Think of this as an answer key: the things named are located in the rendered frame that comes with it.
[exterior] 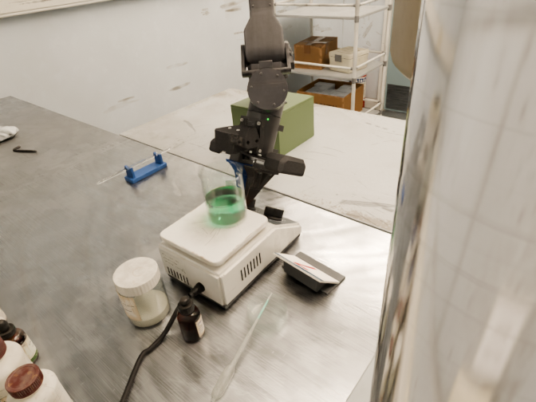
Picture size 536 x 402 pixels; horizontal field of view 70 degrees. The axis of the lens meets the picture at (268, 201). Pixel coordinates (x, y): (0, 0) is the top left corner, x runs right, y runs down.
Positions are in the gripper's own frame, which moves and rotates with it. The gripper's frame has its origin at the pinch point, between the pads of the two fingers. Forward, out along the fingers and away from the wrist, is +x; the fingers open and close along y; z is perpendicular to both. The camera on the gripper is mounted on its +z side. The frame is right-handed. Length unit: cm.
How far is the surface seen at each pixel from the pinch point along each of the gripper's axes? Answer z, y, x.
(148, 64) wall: -53, -153, -32
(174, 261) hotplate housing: 13.4, 2.8, 11.9
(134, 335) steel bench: 18.7, 5.0, 21.4
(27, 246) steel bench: 24.2, -28.0, 21.0
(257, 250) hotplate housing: 5.1, 10.6, 7.5
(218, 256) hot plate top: 12.1, 10.6, 8.1
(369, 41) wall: -246, -154, -110
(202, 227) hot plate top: 10.4, 3.9, 6.4
